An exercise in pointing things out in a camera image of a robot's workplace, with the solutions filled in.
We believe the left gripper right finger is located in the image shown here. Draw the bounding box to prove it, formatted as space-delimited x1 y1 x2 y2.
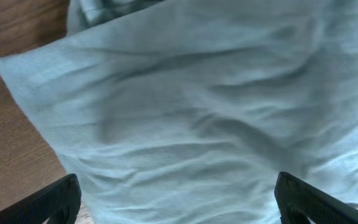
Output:
274 172 358 224

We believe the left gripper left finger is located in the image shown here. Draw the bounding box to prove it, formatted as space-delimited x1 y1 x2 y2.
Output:
0 174 81 224

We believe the light blue t-shirt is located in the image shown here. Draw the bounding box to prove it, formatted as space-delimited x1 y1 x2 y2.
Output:
0 0 358 223

